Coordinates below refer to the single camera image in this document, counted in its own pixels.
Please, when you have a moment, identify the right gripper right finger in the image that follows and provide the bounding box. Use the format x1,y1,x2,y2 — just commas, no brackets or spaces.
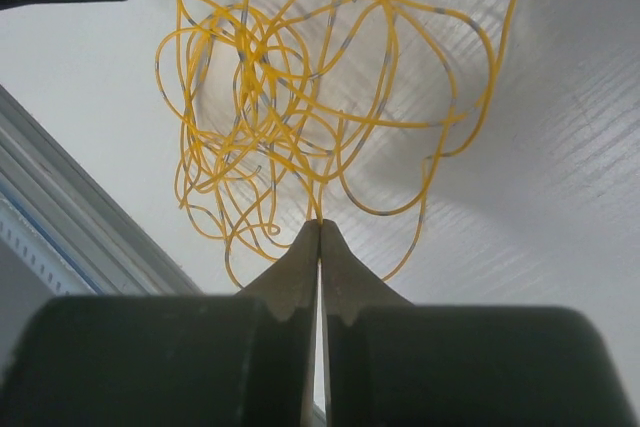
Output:
319,220,639,426

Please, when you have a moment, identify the aluminium mounting rail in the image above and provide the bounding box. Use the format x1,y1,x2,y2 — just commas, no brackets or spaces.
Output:
1,90,200,295

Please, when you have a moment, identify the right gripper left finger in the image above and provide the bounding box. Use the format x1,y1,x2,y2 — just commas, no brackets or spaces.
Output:
1,221,320,426

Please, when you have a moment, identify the orange yellow wire bundle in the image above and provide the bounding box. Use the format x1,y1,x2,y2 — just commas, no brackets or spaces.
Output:
153,0,529,293

